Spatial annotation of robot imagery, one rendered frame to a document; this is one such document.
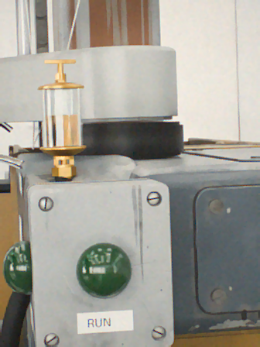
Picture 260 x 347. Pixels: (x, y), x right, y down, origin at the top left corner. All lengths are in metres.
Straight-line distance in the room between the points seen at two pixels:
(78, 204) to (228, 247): 0.11
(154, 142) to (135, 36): 0.40
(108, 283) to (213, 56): 5.42
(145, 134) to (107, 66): 0.06
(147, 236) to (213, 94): 5.38
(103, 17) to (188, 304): 0.54
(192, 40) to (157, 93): 5.19
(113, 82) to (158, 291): 0.20
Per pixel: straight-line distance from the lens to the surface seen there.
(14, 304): 0.56
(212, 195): 0.56
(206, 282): 0.56
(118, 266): 0.48
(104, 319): 0.50
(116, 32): 1.05
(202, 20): 5.89
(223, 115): 5.88
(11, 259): 0.51
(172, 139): 0.67
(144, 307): 0.51
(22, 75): 0.72
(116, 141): 0.66
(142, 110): 0.66
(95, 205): 0.49
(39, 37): 1.09
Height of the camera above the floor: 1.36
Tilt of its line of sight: 3 degrees down
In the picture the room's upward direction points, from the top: 2 degrees counter-clockwise
